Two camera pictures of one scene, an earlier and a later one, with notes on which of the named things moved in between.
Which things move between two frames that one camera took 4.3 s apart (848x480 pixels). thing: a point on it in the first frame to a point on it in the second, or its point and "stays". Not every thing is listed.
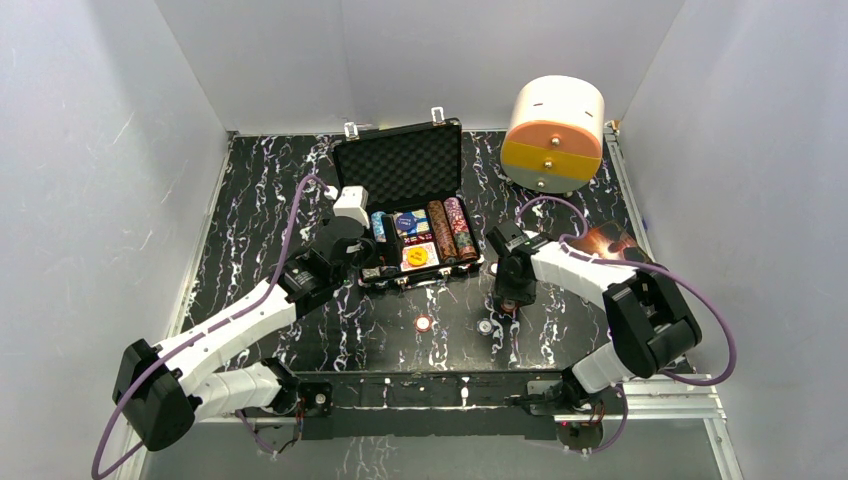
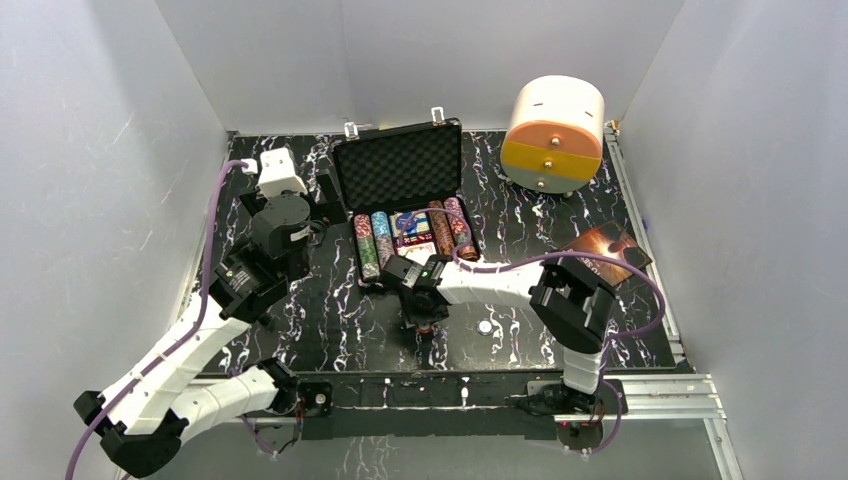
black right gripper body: (520, 290) to (415, 313)
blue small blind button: (405, 222) stays
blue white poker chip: (485, 326) stays
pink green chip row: (463, 245) stays
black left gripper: (370, 245) to (324, 192)
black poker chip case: (410, 179) stays
